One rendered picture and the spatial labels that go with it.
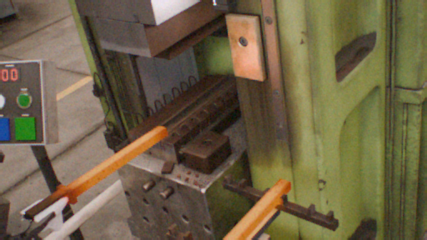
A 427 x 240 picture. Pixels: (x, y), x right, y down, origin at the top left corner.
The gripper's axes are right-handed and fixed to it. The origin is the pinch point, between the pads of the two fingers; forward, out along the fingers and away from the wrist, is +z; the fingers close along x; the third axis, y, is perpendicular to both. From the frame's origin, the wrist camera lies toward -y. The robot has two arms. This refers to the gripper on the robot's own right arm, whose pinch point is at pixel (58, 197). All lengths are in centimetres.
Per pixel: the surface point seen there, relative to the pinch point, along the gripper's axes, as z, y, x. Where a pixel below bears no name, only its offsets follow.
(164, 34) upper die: 48, -19, -7
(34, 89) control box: 33, 0, -58
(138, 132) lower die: 42.5, 13.0, -22.2
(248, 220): 24.3, 12.6, 32.0
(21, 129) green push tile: 25, 11, -60
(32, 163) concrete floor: 87, 108, -202
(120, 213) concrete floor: 81, 110, -108
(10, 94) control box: 29, 1, -66
